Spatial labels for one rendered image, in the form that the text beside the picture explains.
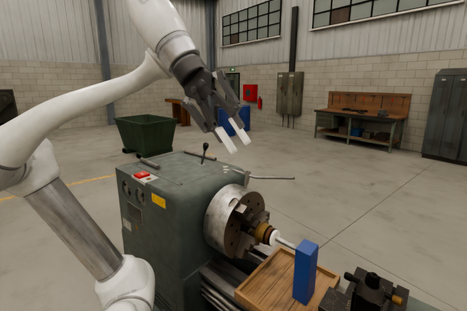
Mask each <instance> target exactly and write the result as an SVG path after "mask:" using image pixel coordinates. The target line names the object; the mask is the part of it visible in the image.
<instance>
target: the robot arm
mask: <svg viewBox="0 0 467 311"><path fill-rule="evenodd" d="M126 6H127V9H128V12H129V15H130V18H131V21H132V22H133V24H134V26H135V27H136V29H137V31H138V32H139V34H140V36H141V38H142V39H143V40H144V42H145V43H146V45H147V46H148V48H147V50H146V51H145V60H144V61H143V63H142V64H141V66H139V67H138V68H137V69H135V70H134V71H132V72H131V73H129V74H127V75H124V76H121V77H118V78H114V79H112V80H109V81H105V82H103V83H98V84H96V85H91V86H89V87H85V88H82V89H80V90H76V91H73V92H69V93H67V94H63V95H60V96H57V97H55V98H53V99H50V100H48V101H45V102H44V103H41V104H40V105H38V106H36V107H34V108H31V109H30V110H28V111H26V112H24V113H23V114H21V115H20V116H18V117H16V118H14V119H12V120H10V121H9V122H7V123H5V124H3V125H2V126H0V192H1V191H4V190H5V191H7V192H9V193H11V194H12V195H14V196H18V197H23V198H24V199H25V200H26V201H27V202H28V204H29V205H30V206H31V207H32V208H33V209H34V210H35V211H36V212H37V213H38V214H39V216H40V217H41V218H42V219H43V220H44V221H45V223H46V224H47V225H48V226H49V227H50V228H51V229H52V231H53V232H55V234H56V235H57V236H58V237H59V238H60V239H61V240H62V242H63V243H64V244H65V245H66V246H67V247H68V249H69V250H70V251H71V252H72V253H73V254H74V255H75V256H76V257H77V258H78V259H79V261H80V262H81V263H82V264H83V265H84V266H85V268H86V269H87V270H88V271H89V272H90V273H91V274H92V275H93V276H94V277H95V278H96V281H95V292H96V294H97V296H98V299H99V301H100V303H101V306H102V309H103V311H152V309H153V306H154V295H155V275H154V271H153V269H152V267H151V265H150V264H149V263H148V262H147V261H146V260H143V259H141V258H135V257H134V256H133V255H122V254H121V253H120V252H119V251H118V250H117V248H116V247H115V246H114V245H113V243H112V242H111V241H110V240H109V239H108V237H107V236H106V235H105V233H104V232H103V231H102V229H100V227H99V226H98V225H97V223H96V222H95V221H94V219H93V218H92V217H91V216H90V215H89V214H88V212H87V211H86V210H85V208H84V207H83V206H82V205H81V204H80V203H79V201H78V200H77V199H76V197H75V196H74V195H73V194H72V193H71V192H70V190H69V189H68V188H67V186H66V185H65V184H64V182H62V180H61V179H60V178H59V176H60V167H59V166H58V163H57V161H56V157H55V155H54V148H53V145H52V143H51V142H50V141H49V140H48V139H47V138H46V137H47V136H48V135H49V134H51V133H52V132H53V131H54V130H56V129H57V128H58V127H60V126H62V125H63V124H65V123H67V122H68V121H70V120H72V119H74V118H76V117H79V116H81V115H84V114H85V113H87V112H90V111H92V110H95V109H97V108H100V107H102V106H104V105H107V104H109V103H112V102H114V101H116V100H118V99H121V98H123V97H126V96H128V95H130V94H133V93H135V92H137V91H139V90H141V89H143V88H145V87H147V86H148V85H150V84H152V83H153V82H155V81H157V80H159V79H162V78H166V79H171V78H173V77H175V78H176V79H177V80H178V82H179V84H180V85H181V86H182V88H183V89H184V93H185V98H184V100H183V101H181V102H180V106H182V107H183V108H185V109H186V110H187V111H188V112H189V114H190V115H191V117H192V118H193V119H194V120H195V122H196V123H197V125H198V126H199V127H200V128H201V130H202V131H203V133H210V132H212V133H213V134H214V135H215V136H216V138H217V140H218V142H219V143H224V145H225V146H226V147H227V149H228V150H229V152H230V154H231V155H232V154H234V153H235V152H237V151H238V149H237V148H236V147H235V145H234V144H233V142H232V141H231V139H230V138H229V136H228V135H227V133H226V132H225V130H224V129H223V127H222V126H218V124H217V122H216V120H215V117H214V116H213V113H212V111H211V109H210V107H209V105H208V100H207V98H208V96H211V97H213V99H214V100H215V101H216V102H217V103H218V104H219V105H220V106H221V107H222V109H223V110H224V111H225V112H226V113H227V114H228V115H229V117H230V118H229V119H228V120H229V122H230V124H231V125H232V126H233V128H234V130H235V131H236V132H237V134H238V136H239V137H240V139H241V140H242V141H243V143H244V145H247V144H249V143H250V142H252V141H251V140H250V139H249V137H248V136H247V134H246V132H245V131H244V130H243V128H244V127H245V124H244V123H243V121H242V119H241V118H240V117H239V115H238V113H239V111H240V109H242V105H241V103H240V101H239V100H238V98H237V96H236V94H235V93H234V91H233V89H232V88H231V86H230V84H229V82H228V80H227V76H226V72H225V70H221V69H217V71H216V72H212V71H210V70H209V69H208V68H207V66H206V65H205V63H204V61H203V60H202V59H201V57H200V51H199V49H198V48H197V46H196V44H195V43H194V42H193V40H192V38H191V36H190V35H189V34H188V32H187V30H186V25H185V24H184V22H183V20H182V18H181V16H180V15H179V13H178V12H177V10H176V8H175V7H174V6H173V5H172V3H171V2H170V0H126ZM215 79H216V80H217V81H218V82H219V84H220V85H221V87H222V89H223V90H224V93H225V94H226V96H227V98H228V100H229V101H230V103H231V105H232V106H233V107H232V106H231V105H230V104H229V103H228V102H227V101H226V99H225V98H224V97H223V96H222V95H221V94H220V93H219V91H218V90H217V89H216V88H215ZM190 98H191V99H195V100H196V102H197V105H198V106H199V107H200V109H201V111H202V114H203V116H204V118H205V119H204V118H203V117H202V115H201V114H200V112H199V111H198V109H196V107H195V106H194V105H193V104H192V101H191V100H190Z"/></svg>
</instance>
